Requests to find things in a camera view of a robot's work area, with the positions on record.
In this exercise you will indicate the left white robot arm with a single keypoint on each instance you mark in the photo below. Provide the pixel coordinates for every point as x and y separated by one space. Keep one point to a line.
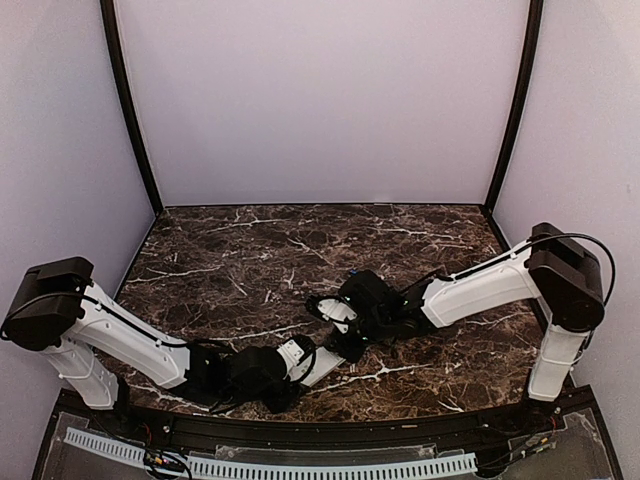
62 313

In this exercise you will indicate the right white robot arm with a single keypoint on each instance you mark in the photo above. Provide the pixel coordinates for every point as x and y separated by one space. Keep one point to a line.
550 266

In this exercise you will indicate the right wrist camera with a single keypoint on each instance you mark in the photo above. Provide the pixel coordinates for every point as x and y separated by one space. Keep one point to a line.
330 309

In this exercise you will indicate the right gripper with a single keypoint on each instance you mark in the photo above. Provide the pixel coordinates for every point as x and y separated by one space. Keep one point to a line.
337 343

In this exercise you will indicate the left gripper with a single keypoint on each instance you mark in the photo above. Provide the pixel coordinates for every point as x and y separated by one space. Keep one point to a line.
285 396

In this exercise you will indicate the white slotted cable duct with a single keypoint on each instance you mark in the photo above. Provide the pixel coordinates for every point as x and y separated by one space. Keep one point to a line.
251 463

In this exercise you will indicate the right black frame post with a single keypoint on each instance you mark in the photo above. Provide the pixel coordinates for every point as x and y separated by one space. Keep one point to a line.
526 65

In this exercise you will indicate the left black frame post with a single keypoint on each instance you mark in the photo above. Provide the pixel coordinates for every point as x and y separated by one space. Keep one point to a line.
126 101

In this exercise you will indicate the white remote control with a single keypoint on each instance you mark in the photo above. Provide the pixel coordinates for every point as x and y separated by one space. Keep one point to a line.
326 361

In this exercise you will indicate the black frame post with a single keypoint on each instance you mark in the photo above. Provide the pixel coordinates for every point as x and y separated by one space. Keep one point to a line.
526 65
126 101

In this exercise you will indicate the black front rail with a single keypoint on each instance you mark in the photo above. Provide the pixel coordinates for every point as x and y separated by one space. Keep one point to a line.
481 428

